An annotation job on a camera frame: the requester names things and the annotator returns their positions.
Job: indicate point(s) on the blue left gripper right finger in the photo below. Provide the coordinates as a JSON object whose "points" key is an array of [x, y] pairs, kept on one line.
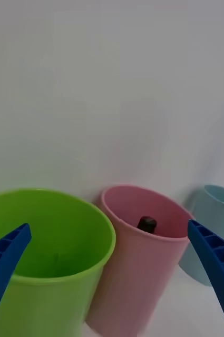
{"points": [[222, 268]]}

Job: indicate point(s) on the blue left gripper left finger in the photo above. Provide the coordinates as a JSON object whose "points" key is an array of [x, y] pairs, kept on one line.
{"points": [[3, 266]]}

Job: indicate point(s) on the small dark plastic bottle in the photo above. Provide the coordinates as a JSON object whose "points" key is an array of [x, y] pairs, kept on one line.
{"points": [[146, 224]]}

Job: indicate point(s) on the pale blue plastic bin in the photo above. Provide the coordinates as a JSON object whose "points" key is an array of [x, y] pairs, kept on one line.
{"points": [[209, 210]]}

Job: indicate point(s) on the green plastic bin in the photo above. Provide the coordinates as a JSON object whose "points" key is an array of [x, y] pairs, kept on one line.
{"points": [[64, 302]]}

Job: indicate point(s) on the pink plastic bin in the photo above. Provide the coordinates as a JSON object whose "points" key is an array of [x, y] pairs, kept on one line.
{"points": [[132, 276]]}

